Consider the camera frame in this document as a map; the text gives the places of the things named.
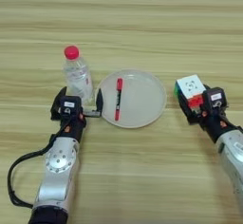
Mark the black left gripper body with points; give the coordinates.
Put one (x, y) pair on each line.
(74, 126)

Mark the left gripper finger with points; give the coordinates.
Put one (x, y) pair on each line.
(99, 99)
(58, 99)

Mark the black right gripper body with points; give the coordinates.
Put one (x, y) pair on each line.
(218, 125)

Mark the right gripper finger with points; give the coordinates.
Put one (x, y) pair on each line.
(185, 107)
(206, 86)

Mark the colourful puzzle cube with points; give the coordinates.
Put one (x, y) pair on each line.
(190, 87)

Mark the red and black marker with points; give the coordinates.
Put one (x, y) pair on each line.
(118, 101)

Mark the clear bottle with red cap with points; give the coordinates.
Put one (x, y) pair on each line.
(77, 76)

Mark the round beige plate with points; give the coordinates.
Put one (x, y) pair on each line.
(142, 101)

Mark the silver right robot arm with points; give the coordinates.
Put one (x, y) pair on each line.
(234, 158)

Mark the left gripper labelled black box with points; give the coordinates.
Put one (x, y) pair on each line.
(70, 105)

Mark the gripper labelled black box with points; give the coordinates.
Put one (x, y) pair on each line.
(215, 98)
(70, 105)

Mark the right gripper labelled black box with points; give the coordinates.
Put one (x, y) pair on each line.
(215, 98)

